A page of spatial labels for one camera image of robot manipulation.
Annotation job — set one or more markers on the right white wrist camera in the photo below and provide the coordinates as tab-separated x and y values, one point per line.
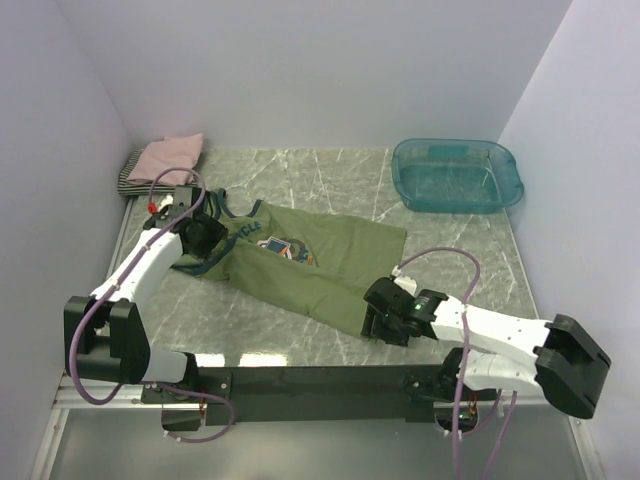
405	282

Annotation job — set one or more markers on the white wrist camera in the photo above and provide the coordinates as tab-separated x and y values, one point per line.
405	282
157	207

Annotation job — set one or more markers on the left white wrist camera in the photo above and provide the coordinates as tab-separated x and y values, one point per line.
157	207

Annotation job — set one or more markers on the pink folded tank top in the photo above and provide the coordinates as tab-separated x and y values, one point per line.
179	153

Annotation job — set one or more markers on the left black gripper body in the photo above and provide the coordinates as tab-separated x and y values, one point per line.
210	232

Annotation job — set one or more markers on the teal plastic bin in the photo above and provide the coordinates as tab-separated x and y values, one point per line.
453	176

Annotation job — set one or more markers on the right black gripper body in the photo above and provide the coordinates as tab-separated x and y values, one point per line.
385	326

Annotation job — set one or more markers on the striped folded tank top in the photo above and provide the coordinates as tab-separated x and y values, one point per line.
129	188

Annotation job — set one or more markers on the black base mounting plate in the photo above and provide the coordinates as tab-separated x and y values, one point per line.
281	393

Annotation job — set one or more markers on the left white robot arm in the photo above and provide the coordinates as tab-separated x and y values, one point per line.
104	335

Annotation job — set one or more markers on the green printed tank top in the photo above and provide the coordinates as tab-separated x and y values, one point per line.
318	265

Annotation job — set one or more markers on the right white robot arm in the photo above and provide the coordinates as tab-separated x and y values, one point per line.
557	359

